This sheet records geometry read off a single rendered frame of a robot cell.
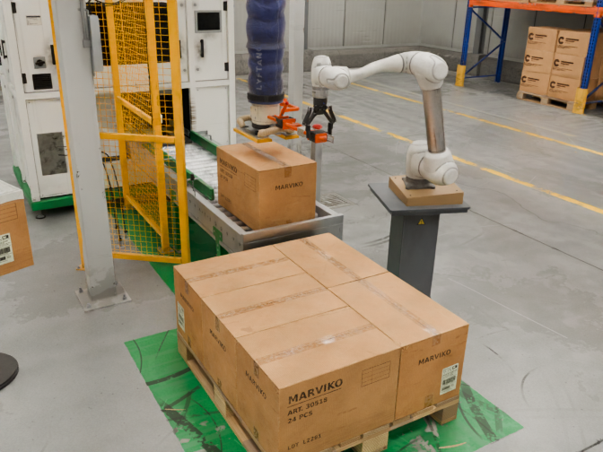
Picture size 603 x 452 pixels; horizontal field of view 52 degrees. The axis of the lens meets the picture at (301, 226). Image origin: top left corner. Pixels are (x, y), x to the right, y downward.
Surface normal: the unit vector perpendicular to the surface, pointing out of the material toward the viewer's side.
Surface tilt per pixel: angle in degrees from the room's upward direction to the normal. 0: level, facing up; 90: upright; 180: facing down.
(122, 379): 0
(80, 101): 90
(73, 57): 90
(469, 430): 0
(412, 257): 90
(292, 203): 90
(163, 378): 0
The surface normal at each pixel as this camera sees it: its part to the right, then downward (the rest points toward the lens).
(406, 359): 0.50, 0.34
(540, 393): 0.02, -0.92
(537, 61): -0.86, 0.18
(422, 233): 0.18, 0.38
